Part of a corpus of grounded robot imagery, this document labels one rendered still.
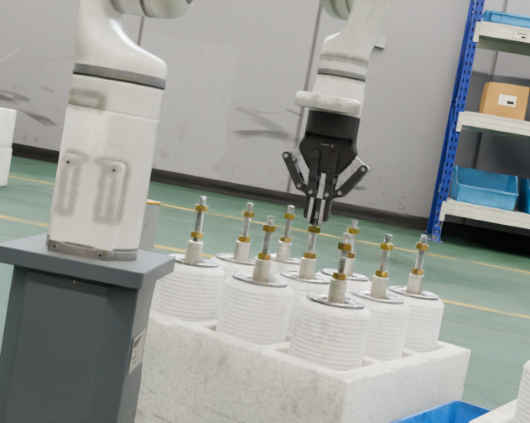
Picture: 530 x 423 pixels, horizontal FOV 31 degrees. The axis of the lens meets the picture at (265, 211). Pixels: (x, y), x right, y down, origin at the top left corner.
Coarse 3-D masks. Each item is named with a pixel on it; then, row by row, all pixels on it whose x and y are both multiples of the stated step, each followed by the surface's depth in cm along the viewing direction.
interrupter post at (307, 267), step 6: (306, 258) 135; (300, 264) 136; (306, 264) 135; (312, 264) 135; (300, 270) 136; (306, 270) 135; (312, 270) 136; (300, 276) 136; (306, 276) 135; (312, 276) 136
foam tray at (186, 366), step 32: (160, 320) 127; (160, 352) 126; (192, 352) 123; (224, 352) 120; (256, 352) 117; (416, 352) 133; (448, 352) 137; (160, 384) 126; (192, 384) 123; (224, 384) 120; (256, 384) 117; (288, 384) 115; (320, 384) 112; (352, 384) 111; (384, 384) 119; (416, 384) 127; (448, 384) 137; (160, 416) 126; (192, 416) 123; (224, 416) 120; (256, 416) 117; (288, 416) 114; (320, 416) 112; (352, 416) 113; (384, 416) 121
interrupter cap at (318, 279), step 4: (280, 272) 136; (284, 272) 137; (288, 272) 138; (292, 272) 138; (296, 272) 139; (284, 276) 134; (288, 276) 134; (292, 276) 133; (296, 276) 137; (316, 276) 138; (320, 276) 139; (300, 280) 133; (304, 280) 133; (308, 280) 133; (312, 280) 133; (316, 280) 134; (320, 280) 135; (324, 280) 135; (328, 280) 136; (316, 284) 133; (320, 284) 133; (324, 284) 134; (328, 284) 135
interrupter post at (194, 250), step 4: (188, 240) 133; (188, 244) 132; (192, 244) 132; (196, 244) 132; (200, 244) 132; (188, 248) 132; (192, 248) 132; (196, 248) 132; (200, 248) 132; (188, 252) 132; (192, 252) 132; (196, 252) 132; (200, 252) 132; (188, 256) 132; (192, 256) 132; (196, 256) 132; (200, 256) 133; (184, 260) 133; (188, 260) 132; (192, 260) 132; (196, 260) 132
